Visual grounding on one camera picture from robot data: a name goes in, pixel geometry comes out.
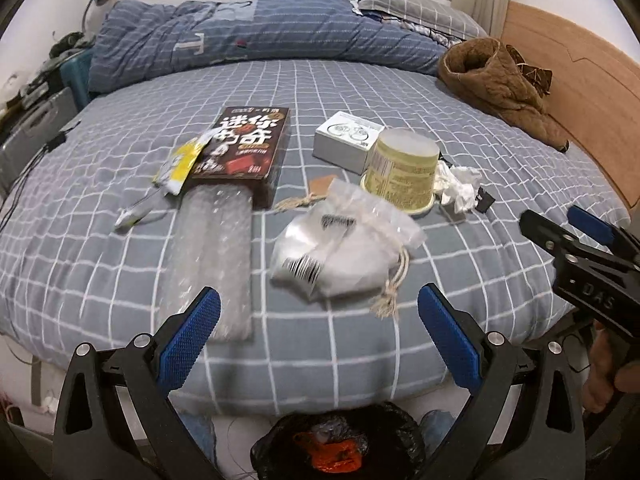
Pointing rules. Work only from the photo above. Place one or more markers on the yellow-green paper cup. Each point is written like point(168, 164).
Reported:
point(400, 170)

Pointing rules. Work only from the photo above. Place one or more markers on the clear bubble wrap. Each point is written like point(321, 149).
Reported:
point(215, 240)

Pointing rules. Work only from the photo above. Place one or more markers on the grey checked pillow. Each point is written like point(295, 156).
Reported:
point(425, 5)

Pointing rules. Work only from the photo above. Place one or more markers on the black trash bag bin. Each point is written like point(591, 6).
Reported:
point(280, 440)

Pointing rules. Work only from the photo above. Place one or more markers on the crumpled white tissue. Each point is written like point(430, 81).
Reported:
point(457, 187)

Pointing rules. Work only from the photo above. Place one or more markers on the orange crumpled wrapper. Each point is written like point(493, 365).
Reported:
point(330, 455)

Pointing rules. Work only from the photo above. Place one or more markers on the brown paper tag with twine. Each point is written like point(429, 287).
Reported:
point(320, 186)

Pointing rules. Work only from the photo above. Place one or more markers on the blue plastic item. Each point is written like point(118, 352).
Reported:
point(437, 425)
point(197, 432)

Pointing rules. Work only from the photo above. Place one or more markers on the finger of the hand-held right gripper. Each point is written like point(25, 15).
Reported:
point(590, 225)
point(540, 230)

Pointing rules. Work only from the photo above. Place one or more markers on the brown cookie box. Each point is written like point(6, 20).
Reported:
point(240, 145)

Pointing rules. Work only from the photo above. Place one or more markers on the dark desk clutter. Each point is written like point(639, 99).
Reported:
point(67, 45)

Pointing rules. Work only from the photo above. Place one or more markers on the grey suitcase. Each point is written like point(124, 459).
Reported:
point(30, 130)

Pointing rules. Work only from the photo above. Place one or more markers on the brown fleece jacket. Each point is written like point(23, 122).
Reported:
point(490, 85)

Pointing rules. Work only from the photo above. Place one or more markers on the grey checked bed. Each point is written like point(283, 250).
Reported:
point(300, 90)

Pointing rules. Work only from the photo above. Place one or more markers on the yellow snack wrapper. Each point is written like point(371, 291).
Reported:
point(177, 165)

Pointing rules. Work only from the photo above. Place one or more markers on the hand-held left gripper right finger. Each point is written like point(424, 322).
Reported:
point(445, 330)

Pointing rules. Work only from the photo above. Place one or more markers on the small white box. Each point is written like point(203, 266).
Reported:
point(345, 132)

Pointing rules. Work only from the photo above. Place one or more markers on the wooden headboard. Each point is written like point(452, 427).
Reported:
point(590, 85)

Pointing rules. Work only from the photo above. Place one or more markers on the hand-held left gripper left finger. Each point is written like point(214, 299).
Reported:
point(195, 330)

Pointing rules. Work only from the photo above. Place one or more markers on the small black packet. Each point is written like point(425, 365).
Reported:
point(484, 200)

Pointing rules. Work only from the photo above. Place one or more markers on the blue striped quilt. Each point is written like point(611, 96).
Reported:
point(250, 35)

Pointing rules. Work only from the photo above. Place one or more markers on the person's right hand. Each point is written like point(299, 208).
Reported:
point(600, 375)

